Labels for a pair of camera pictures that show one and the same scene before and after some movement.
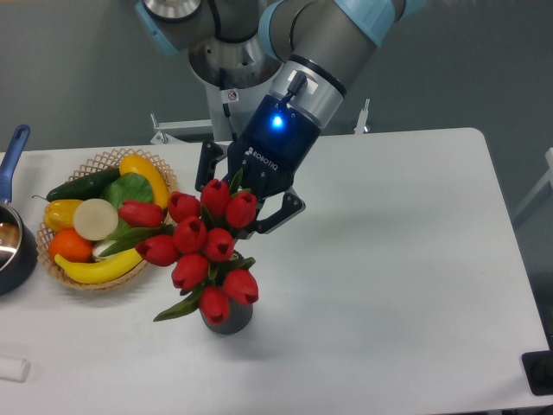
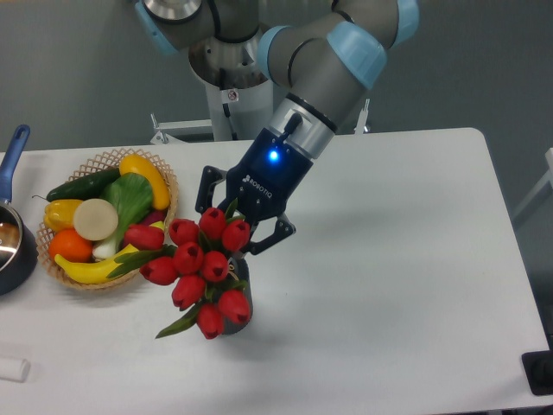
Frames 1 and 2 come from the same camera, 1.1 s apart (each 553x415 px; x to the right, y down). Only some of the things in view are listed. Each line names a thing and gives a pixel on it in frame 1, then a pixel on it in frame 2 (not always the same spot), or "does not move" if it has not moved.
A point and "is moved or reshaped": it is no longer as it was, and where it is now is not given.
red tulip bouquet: [198, 234] is moved or reshaped
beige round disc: [95, 220] does not move
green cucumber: [85, 188] does not move
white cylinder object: [14, 369] does not move
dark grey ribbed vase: [239, 316] → [238, 279]
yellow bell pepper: [59, 214] does not move
